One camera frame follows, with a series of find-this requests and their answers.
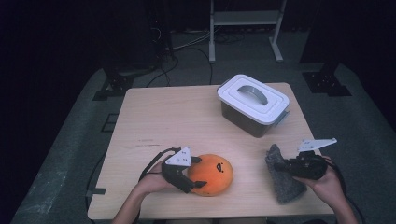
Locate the black stand base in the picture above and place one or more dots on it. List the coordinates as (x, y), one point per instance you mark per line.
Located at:
(325, 82)
(116, 84)

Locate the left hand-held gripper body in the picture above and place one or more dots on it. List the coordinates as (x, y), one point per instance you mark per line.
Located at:
(176, 175)

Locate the person's right hand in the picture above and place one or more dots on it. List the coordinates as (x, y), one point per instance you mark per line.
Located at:
(327, 189)

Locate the dark equipment tower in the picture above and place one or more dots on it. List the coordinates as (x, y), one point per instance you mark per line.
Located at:
(162, 31)

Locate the grey lidded storage box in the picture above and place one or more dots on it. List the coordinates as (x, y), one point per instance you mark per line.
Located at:
(246, 102)

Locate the orange plush toy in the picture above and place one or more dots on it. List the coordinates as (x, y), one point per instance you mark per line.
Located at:
(211, 175)

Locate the person's left hand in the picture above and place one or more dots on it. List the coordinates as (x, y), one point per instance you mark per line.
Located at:
(151, 185)

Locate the grey fuzzy cloth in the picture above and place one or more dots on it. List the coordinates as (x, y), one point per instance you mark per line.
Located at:
(285, 188)

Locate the white metal stand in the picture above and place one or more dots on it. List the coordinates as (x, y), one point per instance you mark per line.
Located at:
(246, 17)

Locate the smoky transparent storage box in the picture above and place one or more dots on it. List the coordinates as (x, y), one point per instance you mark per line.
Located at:
(243, 123)

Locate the black tape strip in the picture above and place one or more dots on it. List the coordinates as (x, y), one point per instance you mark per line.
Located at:
(98, 191)

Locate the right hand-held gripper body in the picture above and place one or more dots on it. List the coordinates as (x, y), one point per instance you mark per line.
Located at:
(306, 166)

